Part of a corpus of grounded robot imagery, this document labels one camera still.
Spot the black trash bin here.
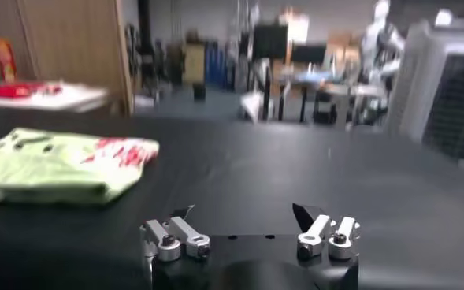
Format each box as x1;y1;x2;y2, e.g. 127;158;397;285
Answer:
191;81;207;102

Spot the cardboard box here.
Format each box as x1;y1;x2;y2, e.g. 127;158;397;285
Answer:
328;31;358;50

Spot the red chips can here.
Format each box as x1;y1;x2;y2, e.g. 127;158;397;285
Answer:
0;37;18;84

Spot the white leaning board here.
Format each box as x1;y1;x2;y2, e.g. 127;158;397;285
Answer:
241;92;274;123

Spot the blue cabinet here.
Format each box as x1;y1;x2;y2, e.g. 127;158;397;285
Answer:
206;41;231;90

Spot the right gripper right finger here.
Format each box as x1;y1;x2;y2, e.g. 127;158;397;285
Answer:
292;203;362;261

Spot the light green t-shirt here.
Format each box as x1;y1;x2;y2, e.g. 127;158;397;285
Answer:
0;127;161;206

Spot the white desk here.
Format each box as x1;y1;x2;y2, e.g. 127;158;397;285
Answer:
294;72;386;127

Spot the wooden folding screen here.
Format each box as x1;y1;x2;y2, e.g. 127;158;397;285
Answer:
0;0;135;116

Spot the white side table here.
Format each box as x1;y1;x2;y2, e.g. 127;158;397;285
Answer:
0;81;110;115

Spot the black monitor on stand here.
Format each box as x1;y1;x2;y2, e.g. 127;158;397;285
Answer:
252;24;289;61

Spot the folded red t-shirt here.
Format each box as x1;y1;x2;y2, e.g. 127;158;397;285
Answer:
0;81;63;99

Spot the white humanoid robot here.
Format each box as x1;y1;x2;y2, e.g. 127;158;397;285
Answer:
359;0;406;86

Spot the white air cooler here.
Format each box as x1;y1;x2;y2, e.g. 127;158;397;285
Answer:
384;17;464;162

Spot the black desktop monitor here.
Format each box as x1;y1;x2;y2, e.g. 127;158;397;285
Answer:
292;43;328;66

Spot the white poster sign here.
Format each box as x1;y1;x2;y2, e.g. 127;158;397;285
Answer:
279;11;310;44

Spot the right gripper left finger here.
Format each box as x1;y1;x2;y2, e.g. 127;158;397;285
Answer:
139;204;212;263

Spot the beige cabinet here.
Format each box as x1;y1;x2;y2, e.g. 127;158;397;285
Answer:
184;42;206;84

